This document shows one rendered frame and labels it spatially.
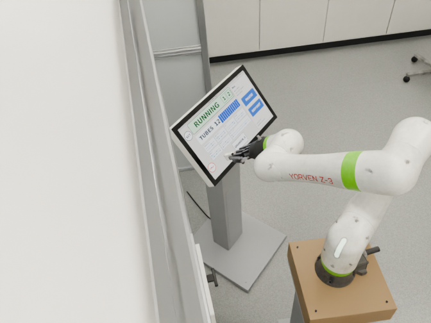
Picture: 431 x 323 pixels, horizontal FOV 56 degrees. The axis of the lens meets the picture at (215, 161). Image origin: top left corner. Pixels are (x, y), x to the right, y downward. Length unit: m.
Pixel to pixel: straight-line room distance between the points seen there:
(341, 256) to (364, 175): 0.39
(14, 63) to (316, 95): 3.18
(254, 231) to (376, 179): 1.64
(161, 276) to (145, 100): 0.25
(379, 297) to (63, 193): 1.34
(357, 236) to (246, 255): 1.25
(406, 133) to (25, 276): 1.02
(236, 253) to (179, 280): 2.24
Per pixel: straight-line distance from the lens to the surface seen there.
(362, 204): 1.49
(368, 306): 1.61
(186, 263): 0.36
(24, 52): 0.74
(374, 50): 4.35
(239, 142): 1.83
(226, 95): 1.84
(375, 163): 1.13
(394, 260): 2.76
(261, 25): 3.89
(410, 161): 1.14
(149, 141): 0.47
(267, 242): 2.64
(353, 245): 1.43
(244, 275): 2.53
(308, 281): 1.60
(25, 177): 0.52
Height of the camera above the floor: 2.31
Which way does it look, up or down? 48 degrees down
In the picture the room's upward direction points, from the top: 6 degrees counter-clockwise
